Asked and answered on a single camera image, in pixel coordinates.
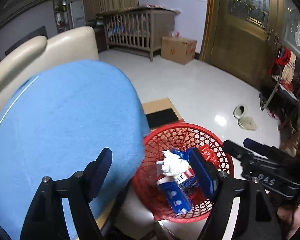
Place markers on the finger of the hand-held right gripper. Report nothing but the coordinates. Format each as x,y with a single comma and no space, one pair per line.
235,148
255,145

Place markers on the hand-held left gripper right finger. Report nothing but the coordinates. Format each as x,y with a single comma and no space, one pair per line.
202,172

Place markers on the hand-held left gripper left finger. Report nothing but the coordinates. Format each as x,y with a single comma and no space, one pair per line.
100,170

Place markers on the white yellow medicine box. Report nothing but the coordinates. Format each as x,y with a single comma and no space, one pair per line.
185,175

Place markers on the red wrapper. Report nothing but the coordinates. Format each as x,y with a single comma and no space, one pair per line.
208,153

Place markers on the white tissue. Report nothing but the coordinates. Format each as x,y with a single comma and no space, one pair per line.
173,163

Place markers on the blue plastic bag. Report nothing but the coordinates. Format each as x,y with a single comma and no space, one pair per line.
177,152

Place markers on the blue toothpaste box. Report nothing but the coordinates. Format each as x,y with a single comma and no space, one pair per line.
176,197

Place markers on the red plastic mesh basket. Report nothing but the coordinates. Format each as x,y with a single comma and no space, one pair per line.
180,132

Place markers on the clear plastic blister pack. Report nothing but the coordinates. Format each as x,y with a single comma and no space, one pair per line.
152,172

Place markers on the person's right hand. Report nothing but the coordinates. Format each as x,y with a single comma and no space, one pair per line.
295,222

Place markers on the blue tablecloth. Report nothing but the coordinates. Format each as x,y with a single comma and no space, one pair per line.
65,117

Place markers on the black floor mat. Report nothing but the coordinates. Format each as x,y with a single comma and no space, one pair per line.
162,117

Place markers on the flat cardboard sheet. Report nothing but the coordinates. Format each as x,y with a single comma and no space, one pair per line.
157,103

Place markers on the clothes rack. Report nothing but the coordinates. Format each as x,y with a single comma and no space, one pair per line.
287,67

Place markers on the wooden door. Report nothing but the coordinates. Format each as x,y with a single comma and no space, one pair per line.
235,42

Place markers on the thin white rod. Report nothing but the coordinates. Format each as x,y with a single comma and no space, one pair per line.
12,102

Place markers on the cardboard box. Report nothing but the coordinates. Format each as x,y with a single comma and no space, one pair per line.
177,51

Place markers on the cream leather sofa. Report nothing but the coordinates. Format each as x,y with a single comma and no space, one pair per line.
72,45

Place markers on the clear plastic bag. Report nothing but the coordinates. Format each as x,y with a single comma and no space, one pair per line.
173,34

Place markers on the wooden crib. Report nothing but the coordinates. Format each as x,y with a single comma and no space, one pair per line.
162,27

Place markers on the white standing appliance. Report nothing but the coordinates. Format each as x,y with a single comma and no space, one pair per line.
77,15

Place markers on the dark display shelf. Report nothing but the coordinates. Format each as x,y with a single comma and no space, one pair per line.
61,15

